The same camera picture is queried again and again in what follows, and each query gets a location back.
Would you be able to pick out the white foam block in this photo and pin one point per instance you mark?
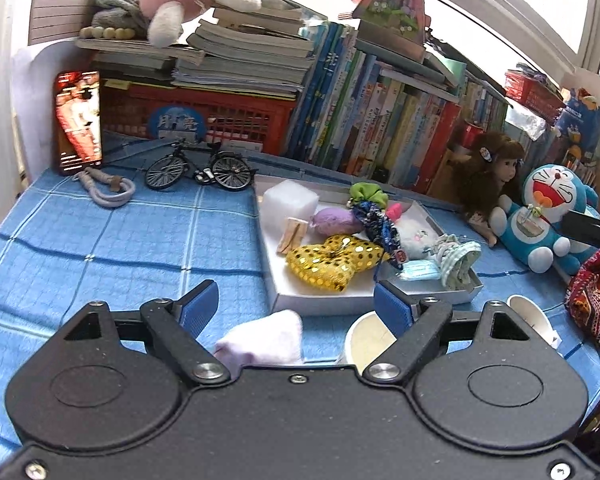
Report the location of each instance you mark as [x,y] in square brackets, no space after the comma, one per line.
[287,205]

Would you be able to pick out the brown monkey plush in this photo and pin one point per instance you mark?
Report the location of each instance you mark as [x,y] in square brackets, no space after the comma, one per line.
[500,160]

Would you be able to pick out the blue cat plush toy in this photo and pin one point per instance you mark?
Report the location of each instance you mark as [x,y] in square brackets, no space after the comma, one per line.
[550,185]

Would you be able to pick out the colourful paper house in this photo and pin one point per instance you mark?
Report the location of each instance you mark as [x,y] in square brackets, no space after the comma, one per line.
[395,10]

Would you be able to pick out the blue carton box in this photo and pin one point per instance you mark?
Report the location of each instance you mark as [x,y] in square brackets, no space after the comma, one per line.
[580,125]

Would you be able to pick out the black model bicycle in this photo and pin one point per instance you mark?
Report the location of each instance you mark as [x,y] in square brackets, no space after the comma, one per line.
[230,172]

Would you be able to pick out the wooden grid board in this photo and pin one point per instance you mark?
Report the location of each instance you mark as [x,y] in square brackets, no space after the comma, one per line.
[60,17]

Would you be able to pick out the white fluffy plush toy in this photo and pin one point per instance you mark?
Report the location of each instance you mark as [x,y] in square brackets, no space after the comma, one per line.
[420,235]

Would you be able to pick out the red plastic crate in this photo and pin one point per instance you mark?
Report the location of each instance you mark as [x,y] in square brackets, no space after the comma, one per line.
[240,117]

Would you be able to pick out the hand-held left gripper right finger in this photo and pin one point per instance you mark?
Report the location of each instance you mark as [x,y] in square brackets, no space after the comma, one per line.
[392,310]

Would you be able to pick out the gold sequin bow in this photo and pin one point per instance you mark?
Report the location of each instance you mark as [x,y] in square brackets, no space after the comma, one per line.
[330,265]

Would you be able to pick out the purple plush pouch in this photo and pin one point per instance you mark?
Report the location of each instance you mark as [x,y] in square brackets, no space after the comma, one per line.
[335,221]

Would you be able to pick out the white shallow box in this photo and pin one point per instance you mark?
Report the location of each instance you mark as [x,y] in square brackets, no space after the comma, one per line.
[320,302]

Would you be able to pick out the wooden clothespin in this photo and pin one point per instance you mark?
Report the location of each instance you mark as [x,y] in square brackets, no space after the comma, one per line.
[292,235]

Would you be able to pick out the blue checked tablecloth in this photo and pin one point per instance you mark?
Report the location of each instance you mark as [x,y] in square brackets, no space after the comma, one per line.
[130,260]

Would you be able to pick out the pink padded bow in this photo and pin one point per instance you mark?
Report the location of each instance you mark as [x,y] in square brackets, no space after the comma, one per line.
[396,210]

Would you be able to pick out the red plastic basket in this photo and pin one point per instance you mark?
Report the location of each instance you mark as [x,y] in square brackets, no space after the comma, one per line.
[535,87]

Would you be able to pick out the smartphone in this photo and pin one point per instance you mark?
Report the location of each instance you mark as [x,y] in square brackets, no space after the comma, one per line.
[79,120]

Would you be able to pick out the stack of flat books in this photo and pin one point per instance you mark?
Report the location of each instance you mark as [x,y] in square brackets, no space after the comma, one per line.
[245,60]

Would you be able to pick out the green scrunchie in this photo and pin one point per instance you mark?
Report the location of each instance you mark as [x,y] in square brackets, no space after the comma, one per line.
[365,192]

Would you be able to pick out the clear plastic bag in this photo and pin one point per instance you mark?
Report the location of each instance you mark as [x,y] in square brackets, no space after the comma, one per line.
[527,120]

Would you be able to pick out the blue face mask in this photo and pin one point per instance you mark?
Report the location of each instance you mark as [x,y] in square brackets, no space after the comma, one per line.
[417,270]

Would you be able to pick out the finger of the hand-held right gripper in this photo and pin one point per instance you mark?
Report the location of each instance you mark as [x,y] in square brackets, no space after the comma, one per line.
[595,232]

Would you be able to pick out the dark blue patterned scrunchie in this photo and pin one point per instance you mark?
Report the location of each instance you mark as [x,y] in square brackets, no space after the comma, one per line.
[380,230]

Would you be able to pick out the paper cup blue dog drawing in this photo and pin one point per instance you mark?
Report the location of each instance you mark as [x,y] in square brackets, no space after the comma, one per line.
[530,315]

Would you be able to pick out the paper cup black cat drawing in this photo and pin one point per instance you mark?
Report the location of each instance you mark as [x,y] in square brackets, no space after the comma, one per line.
[365,340]

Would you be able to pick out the pale green patterned cloth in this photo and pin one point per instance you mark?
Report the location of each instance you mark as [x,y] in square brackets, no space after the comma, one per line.
[460,265]

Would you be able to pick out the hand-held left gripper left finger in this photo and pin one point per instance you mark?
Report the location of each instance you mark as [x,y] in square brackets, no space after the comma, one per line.
[197,310]

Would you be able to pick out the white purple plush pad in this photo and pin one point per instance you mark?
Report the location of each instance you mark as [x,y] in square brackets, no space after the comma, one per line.
[265,340]

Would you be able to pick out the row of upright books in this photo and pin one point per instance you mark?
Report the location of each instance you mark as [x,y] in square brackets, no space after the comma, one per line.
[380,115]

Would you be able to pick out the red patterned cloth bag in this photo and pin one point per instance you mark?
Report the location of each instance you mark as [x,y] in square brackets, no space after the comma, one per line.
[595,295]

